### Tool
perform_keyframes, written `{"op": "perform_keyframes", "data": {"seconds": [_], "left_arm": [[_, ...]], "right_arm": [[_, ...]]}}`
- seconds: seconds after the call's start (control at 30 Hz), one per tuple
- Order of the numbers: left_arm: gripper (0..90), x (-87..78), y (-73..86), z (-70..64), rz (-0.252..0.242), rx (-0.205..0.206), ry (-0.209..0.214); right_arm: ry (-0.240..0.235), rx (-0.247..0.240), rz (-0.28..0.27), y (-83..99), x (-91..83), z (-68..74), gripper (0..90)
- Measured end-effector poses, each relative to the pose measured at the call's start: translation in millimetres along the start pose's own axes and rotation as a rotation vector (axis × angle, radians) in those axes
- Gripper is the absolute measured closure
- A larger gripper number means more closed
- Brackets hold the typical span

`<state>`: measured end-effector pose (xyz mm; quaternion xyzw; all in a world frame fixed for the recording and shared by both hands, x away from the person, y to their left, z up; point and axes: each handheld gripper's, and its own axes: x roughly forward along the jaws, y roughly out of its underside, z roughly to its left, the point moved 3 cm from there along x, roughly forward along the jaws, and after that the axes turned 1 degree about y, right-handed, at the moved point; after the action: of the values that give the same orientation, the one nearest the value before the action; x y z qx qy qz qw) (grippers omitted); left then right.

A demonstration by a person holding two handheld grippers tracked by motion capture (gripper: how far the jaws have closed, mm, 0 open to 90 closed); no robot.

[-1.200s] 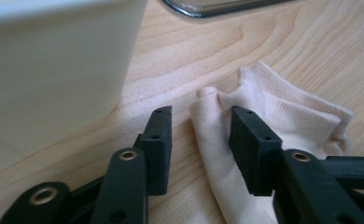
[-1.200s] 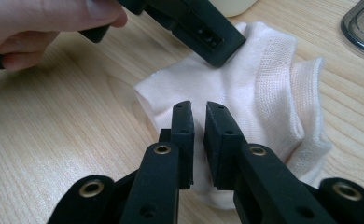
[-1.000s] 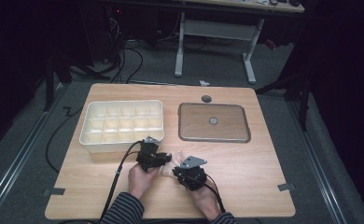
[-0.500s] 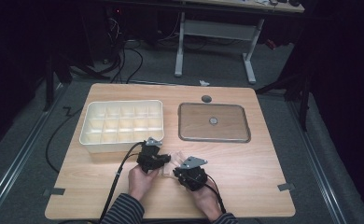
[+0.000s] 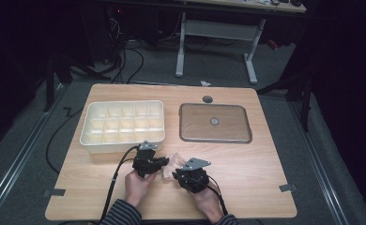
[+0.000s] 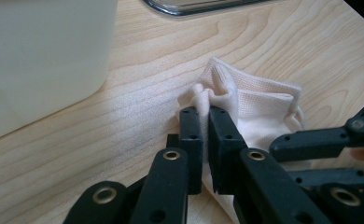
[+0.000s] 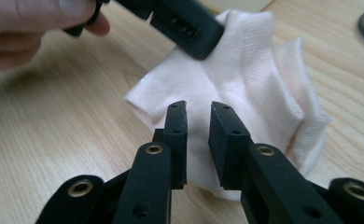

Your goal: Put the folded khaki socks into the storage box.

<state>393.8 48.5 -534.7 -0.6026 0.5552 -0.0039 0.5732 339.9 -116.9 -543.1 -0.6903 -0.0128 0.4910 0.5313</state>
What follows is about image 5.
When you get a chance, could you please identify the clear lid with round knob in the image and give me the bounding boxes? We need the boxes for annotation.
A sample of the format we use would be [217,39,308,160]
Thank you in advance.
[178,102,253,144]

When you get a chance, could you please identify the cream divided storage box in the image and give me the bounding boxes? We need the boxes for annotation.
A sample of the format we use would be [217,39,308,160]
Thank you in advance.
[79,99,166,155]

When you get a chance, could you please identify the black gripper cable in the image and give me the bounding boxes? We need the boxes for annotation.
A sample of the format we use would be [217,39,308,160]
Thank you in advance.
[99,145,141,225]
[205,173,230,217]

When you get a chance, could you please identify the grey tape strip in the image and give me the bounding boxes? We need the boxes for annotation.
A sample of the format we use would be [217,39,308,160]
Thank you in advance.
[278,183,298,193]
[42,187,67,198]

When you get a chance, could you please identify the white-framed wooden desk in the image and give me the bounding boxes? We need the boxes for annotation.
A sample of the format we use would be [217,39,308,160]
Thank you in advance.
[174,0,308,85]

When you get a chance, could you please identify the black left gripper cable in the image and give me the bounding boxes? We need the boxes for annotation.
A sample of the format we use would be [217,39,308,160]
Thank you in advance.
[99,145,141,225]

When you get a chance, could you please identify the person's left hand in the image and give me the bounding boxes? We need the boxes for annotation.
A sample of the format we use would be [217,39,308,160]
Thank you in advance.
[123,169,158,208]

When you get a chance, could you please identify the black floor cable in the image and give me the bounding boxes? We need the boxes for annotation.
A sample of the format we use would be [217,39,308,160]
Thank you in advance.
[45,106,84,174]

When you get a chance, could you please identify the bundle of black cables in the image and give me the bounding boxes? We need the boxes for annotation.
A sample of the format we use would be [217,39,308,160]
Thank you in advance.
[101,8,145,85]

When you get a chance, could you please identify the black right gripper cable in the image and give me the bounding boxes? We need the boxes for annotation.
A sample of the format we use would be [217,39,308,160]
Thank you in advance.
[205,173,230,217]

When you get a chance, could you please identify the metal floor rail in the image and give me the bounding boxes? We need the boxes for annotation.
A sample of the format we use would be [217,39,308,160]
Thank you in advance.
[0,83,70,218]
[287,100,350,225]

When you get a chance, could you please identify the pale pink sock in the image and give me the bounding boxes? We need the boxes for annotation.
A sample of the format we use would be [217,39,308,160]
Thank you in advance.
[161,151,188,180]

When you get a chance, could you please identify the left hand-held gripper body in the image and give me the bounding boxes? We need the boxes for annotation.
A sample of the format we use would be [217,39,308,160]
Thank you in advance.
[131,141,160,179]

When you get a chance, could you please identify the black metal stand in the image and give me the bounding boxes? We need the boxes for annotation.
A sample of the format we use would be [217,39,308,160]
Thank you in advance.
[255,69,315,133]
[42,51,112,113]

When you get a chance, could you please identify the small red object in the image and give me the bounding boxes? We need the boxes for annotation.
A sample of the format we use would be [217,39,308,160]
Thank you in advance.
[266,38,280,52]

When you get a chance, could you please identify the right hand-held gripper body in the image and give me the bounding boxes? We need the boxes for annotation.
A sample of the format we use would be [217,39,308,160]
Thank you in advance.
[177,157,212,194]

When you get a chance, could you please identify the person's right hand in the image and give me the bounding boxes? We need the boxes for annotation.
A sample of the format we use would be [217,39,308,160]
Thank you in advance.
[188,183,225,225]

